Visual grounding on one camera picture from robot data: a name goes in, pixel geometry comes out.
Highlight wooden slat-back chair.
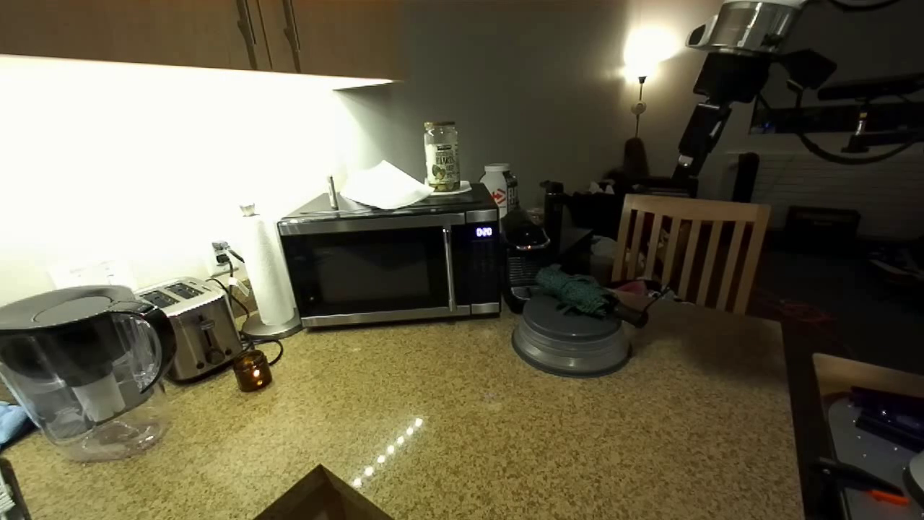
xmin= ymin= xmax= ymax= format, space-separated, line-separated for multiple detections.
xmin=608 ymin=190 xmax=773 ymax=319

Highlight black tall speaker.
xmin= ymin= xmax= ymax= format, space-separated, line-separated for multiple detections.
xmin=731 ymin=150 xmax=761 ymax=205

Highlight white plastic bottle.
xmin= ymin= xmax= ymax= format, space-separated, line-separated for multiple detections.
xmin=475 ymin=162 xmax=516 ymax=219

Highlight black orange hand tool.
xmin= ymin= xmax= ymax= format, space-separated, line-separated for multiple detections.
xmin=818 ymin=458 xmax=913 ymax=513

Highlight wooden upper cabinets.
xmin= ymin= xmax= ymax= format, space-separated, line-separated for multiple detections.
xmin=0 ymin=0 xmax=397 ymax=81

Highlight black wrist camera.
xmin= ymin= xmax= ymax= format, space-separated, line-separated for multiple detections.
xmin=776 ymin=46 xmax=836 ymax=92

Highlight pink red bag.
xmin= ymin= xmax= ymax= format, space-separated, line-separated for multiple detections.
xmin=602 ymin=274 xmax=675 ymax=328

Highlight grey round microwave cover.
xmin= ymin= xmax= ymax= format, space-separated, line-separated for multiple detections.
xmin=509 ymin=292 xmax=636 ymax=380

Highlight wall outlet with plug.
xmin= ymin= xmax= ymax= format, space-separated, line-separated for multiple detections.
xmin=208 ymin=240 xmax=247 ymax=284

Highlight white paper sheet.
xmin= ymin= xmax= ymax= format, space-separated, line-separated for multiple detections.
xmin=338 ymin=160 xmax=436 ymax=214

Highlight black silver microwave oven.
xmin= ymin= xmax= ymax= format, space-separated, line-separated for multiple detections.
xmin=273 ymin=183 xmax=504 ymax=332

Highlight glowing lamp on stand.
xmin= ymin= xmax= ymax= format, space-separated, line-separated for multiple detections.
xmin=615 ymin=20 xmax=688 ymax=141

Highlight metal cabinet handle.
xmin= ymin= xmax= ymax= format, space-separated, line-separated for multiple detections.
xmin=233 ymin=0 xmax=260 ymax=71

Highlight small amber glass mug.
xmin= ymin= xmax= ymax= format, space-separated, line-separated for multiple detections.
xmin=227 ymin=335 xmax=289 ymax=396

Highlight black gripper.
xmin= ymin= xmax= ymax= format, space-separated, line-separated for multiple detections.
xmin=675 ymin=50 xmax=773 ymax=169

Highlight dark low cabinet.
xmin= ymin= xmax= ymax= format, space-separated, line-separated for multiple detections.
xmin=776 ymin=203 xmax=864 ymax=255

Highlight black coffee machine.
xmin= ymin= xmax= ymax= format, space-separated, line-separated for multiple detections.
xmin=499 ymin=180 xmax=598 ymax=316

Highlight silver two-slot toaster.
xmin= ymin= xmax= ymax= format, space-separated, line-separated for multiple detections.
xmin=139 ymin=274 xmax=243 ymax=385

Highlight wooden tool tray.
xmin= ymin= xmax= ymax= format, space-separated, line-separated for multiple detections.
xmin=810 ymin=349 xmax=924 ymax=520

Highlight dark blue box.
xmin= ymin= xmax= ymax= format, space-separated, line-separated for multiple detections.
xmin=848 ymin=385 xmax=924 ymax=455

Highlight glass jar with label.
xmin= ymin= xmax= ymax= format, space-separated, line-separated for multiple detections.
xmin=421 ymin=118 xmax=462 ymax=193

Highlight small white plate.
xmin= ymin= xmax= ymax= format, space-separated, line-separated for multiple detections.
xmin=421 ymin=176 xmax=473 ymax=201

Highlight white paper towel roll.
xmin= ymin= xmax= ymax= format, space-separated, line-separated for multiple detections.
xmin=233 ymin=201 xmax=304 ymax=342

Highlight clear water filter pitcher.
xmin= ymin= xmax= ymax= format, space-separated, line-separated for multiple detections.
xmin=0 ymin=284 xmax=179 ymax=462

